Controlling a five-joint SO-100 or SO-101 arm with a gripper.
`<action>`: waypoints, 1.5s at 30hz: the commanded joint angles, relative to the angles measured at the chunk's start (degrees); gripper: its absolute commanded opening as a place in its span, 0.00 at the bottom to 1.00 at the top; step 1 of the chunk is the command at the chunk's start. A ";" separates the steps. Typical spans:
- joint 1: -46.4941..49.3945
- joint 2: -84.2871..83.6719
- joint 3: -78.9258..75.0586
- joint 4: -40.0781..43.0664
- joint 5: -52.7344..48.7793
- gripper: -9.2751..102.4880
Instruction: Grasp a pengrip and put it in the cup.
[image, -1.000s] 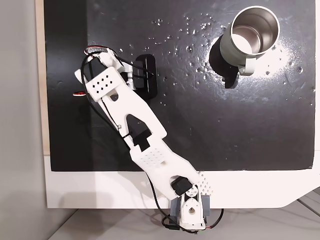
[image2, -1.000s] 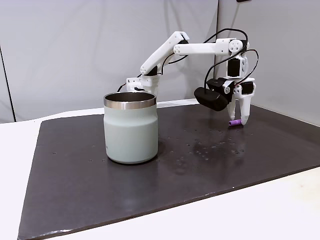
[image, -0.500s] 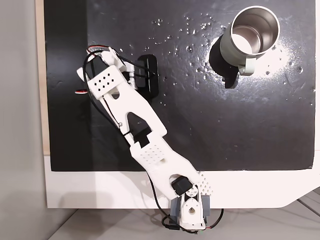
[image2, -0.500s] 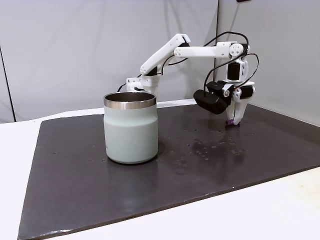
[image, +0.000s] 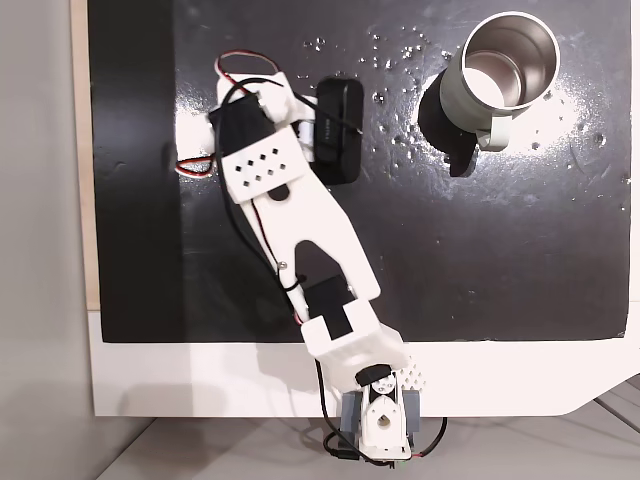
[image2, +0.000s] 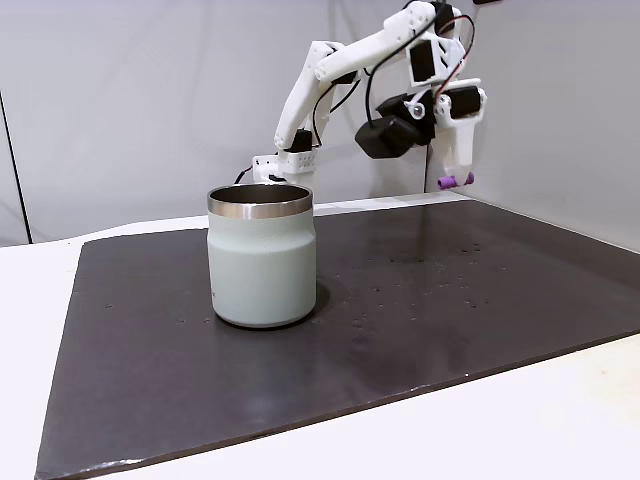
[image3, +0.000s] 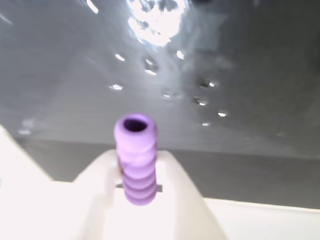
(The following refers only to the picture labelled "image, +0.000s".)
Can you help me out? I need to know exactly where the light wooden board strip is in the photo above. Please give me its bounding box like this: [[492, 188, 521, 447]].
[[69, 0, 101, 314]]

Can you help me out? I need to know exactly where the grey table clamp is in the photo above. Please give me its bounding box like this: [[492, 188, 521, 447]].
[[402, 391, 424, 435], [340, 391, 363, 435]]

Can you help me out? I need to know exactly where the black table mat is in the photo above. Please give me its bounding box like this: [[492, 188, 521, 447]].
[[87, 0, 633, 345]]

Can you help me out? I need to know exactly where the black oval camera box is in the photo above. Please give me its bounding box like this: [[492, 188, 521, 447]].
[[312, 75, 366, 187]]

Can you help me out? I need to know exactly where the red black power cable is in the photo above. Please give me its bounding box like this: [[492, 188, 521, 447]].
[[410, 414, 449, 460]]

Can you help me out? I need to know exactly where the steel mug with handle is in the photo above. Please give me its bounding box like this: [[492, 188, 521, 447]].
[[437, 11, 562, 152]]

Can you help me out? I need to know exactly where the red white servo wire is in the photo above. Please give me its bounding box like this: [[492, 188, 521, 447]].
[[214, 49, 282, 96], [174, 156, 217, 180]]

